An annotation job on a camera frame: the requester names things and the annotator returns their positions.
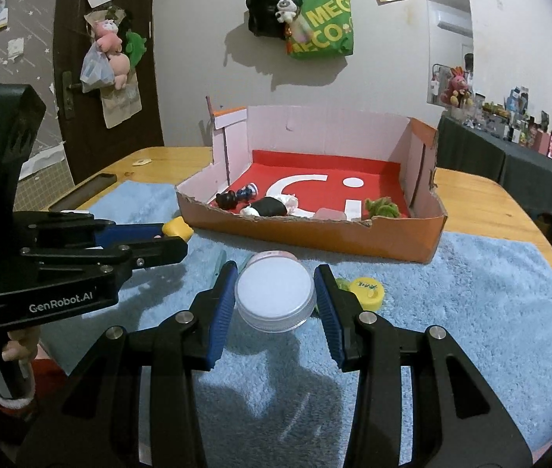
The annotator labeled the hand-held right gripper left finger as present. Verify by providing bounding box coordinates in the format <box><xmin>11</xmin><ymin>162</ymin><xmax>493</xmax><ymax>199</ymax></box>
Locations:
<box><xmin>18</xmin><ymin>261</ymin><xmax>240</xmax><ymax>468</ymax></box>

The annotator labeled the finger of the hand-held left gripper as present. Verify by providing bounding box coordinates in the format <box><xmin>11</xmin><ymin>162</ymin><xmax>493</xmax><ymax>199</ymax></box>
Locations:
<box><xmin>20</xmin><ymin>238</ymin><xmax>189</xmax><ymax>276</ymax></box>
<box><xmin>13</xmin><ymin>209</ymin><xmax>166</xmax><ymax>248</ymax></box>

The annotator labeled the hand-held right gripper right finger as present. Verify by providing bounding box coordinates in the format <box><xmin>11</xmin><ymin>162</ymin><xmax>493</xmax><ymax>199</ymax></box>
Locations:
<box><xmin>314</xmin><ymin>263</ymin><xmax>533</xmax><ymax>468</ymax></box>

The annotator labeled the blond figurine with pink base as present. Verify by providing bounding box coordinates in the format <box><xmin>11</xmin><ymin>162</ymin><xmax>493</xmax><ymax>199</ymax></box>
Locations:
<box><xmin>156</xmin><ymin>217</ymin><xmax>195</xmax><ymax>243</ymax></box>

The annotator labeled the yellow round cap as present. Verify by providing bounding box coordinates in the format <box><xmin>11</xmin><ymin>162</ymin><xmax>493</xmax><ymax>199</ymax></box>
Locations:
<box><xmin>349</xmin><ymin>277</ymin><xmax>386</xmax><ymax>312</ymax></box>

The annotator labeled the teal plastic clip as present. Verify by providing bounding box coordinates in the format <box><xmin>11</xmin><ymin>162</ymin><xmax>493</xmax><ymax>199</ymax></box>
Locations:
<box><xmin>212</xmin><ymin>248</ymin><xmax>252</xmax><ymax>278</ymax></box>

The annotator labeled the lilac round case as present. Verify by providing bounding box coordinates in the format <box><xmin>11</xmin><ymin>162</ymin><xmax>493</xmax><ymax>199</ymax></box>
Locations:
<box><xmin>247</xmin><ymin>250</ymin><xmax>299</xmax><ymax>264</ymax></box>

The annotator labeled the orange cardboard box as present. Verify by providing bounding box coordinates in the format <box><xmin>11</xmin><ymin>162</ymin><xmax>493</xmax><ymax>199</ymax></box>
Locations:
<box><xmin>176</xmin><ymin>95</ymin><xmax>448</xmax><ymax>264</ymax></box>

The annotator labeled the black-headed mouse figurine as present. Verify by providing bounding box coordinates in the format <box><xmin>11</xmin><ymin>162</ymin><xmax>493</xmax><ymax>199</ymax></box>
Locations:
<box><xmin>215</xmin><ymin>183</ymin><xmax>260</xmax><ymax>211</ymax></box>

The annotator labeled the small clear plastic container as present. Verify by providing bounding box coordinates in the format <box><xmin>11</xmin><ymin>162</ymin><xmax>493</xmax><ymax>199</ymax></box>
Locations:
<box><xmin>312</xmin><ymin>207</ymin><xmax>347</xmax><ymax>222</ymax></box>

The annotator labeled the black and white bundle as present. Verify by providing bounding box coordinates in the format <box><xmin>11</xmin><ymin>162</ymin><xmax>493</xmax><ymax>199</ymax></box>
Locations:
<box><xmin>241</xmin><ymin>195</ymin><xmax>313</xmax><ymax>219</ymax></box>

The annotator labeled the person's left hand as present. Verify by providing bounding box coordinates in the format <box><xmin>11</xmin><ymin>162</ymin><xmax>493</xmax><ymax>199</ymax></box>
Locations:
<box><xmin>0</xmin><ymin>324</ymin><xmax>40</xmax><ymax>365</ymax></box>

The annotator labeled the dark brown door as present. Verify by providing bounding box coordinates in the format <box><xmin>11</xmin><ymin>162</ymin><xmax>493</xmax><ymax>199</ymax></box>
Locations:
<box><xmin>52</xmin><ymin>0</ymin><xmax>166</xmax><ymax>200</ymax></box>

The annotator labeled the blue fluffy towel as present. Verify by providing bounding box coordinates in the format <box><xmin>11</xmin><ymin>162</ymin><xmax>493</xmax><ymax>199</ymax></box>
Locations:
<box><xmin>37</xmin><ymin>180</ymin><xmax>552</xmax><ymax>468</ymax></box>

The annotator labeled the beige hanging bag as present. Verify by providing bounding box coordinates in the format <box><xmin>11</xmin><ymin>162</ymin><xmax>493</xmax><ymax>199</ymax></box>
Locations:
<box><xmin>99</xmin><ymin>75</ymin><xmax>143</xmax><ymax>130</ymax></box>

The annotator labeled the clear plastic bag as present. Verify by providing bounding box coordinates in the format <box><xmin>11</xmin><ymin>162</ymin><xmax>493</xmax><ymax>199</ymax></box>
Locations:
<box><xmin>80</xmin><ymin>41</ymin><xmax>116</xmax><ymax>93</ymax></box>

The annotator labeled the pale pink plush toy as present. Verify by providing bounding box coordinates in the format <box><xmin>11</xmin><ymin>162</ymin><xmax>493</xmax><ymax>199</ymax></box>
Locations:
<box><xmin>108</xmin><ymin>53</ymin><xmax>131</xmax><ymax>89</ymax></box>

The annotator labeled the green plush toy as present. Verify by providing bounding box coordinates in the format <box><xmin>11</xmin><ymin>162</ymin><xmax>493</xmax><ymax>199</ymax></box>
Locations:
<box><xmin>125</xmin><ymin>30</ymin><xmax>149</xmax><ymax>69</ymax></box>

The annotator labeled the side table with dark cloth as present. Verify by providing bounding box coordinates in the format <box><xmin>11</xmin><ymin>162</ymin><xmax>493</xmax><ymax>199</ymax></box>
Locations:
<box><xmin>436</xmin><ymin>112</ymin><xmax>552</xmax><ymax>225</ymax></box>

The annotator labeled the black bag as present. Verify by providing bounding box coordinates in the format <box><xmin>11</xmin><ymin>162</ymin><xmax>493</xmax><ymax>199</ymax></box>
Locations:
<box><xmin>244</xmin><ymin>0</ymin><xmax>291</xmax><ymax>39</ymax></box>

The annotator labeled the pink rabbit plush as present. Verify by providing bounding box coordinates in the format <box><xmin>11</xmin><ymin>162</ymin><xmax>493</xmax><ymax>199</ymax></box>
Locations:
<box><xmin>444</xmin><ymin>67</ymin><xmax>472</xmax><ymax>106</ymax></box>

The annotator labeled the row of small bottles and boxes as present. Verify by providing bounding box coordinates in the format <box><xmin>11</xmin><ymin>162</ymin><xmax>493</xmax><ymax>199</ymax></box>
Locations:
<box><xmin>451</xmin><ymin>85</ymin><xmax>552</xmax><ymax>179</ymax></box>

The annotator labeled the green tote bag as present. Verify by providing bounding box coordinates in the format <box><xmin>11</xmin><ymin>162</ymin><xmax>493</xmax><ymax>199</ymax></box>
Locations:
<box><xmin>286</xmin><ymin>0</ymin><xmax>355</xmax><ymax>60</ymax></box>

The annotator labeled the door handle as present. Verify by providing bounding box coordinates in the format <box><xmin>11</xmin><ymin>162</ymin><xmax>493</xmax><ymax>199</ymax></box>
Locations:
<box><xmin>62</xmin><ymin>71</ymin><xmax>84</xmax><ymax>118</ymax></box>

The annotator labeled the panda plush keychain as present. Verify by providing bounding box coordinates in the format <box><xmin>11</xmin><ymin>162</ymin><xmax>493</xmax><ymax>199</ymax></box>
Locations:
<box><xmin>276</xmin><ymin>0</ymin><xmax>303</xmax><ymax>24</ymax></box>

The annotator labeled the wall mirror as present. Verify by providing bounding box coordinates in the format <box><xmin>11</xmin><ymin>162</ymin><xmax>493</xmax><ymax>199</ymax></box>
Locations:
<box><xmin>422</xmin><ymin>0</ymin><xmax>474</xmax><ymax>105</ymax></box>

